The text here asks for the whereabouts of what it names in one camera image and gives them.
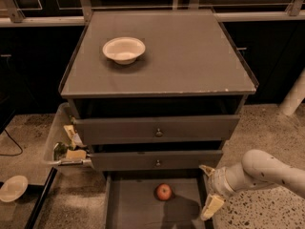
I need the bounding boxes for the white plate on floor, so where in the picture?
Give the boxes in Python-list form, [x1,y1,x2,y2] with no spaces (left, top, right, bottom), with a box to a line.
[0,176,28,202]

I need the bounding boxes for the grey drawer cabinet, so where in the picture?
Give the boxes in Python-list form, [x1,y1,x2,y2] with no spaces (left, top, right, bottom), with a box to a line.
[58,9,259,119]

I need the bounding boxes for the yellow sponge in bin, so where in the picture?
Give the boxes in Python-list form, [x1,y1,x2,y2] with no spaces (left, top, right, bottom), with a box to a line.
[66,150,87,159]

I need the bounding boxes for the grey drawer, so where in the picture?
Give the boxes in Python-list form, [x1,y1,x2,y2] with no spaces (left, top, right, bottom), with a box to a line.
[104,169,214,229]
[74,114,239,145]
[90,150,223,171]

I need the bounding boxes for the grey middle drawer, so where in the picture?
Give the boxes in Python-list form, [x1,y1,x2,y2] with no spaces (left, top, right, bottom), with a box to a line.
[90,150,223,171]

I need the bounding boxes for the black cable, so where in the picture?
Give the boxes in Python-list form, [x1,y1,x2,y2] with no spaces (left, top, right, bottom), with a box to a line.
[0,128,24,157]

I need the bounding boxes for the black floor bar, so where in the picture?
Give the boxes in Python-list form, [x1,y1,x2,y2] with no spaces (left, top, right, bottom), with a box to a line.
[24,168,57,229]

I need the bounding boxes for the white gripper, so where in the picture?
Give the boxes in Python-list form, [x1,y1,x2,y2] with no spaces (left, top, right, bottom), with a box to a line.
[199,165,235,220]

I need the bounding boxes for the clear plastic bin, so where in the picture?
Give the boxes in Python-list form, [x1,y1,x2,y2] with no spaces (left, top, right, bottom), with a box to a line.
[43,103,92,169]

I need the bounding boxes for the red apple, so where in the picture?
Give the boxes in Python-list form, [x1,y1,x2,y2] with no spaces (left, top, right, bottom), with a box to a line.
[155,183,173,201]

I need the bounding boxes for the grey top drawer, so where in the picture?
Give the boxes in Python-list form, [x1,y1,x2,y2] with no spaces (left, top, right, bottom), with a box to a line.
[74,114,239,145]

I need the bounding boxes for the metal railing frame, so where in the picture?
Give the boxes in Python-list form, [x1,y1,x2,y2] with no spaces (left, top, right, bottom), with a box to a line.
[0,0,305,27]

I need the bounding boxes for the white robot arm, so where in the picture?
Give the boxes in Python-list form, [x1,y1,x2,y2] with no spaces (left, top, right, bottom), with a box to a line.
[201,71,305,219]

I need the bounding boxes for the grey bottom drawer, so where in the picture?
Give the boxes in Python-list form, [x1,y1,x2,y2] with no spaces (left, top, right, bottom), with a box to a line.
[104,169,214,229]

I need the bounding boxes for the white bowl on counter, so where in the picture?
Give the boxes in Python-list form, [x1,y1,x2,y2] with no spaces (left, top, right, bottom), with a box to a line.
[102,37,146,65]

